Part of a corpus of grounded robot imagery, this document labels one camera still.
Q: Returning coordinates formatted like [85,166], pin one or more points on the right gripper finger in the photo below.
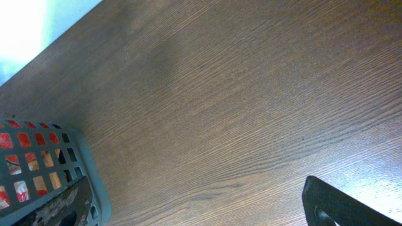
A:
[325,205]

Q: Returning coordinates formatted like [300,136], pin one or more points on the yellow Nescafe coffee bag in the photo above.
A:
[20,187]

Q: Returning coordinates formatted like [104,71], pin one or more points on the grey plastic shopping basket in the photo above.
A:
[81,199]

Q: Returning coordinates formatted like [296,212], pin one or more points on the orange spaghetti packet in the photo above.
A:
[27,134]

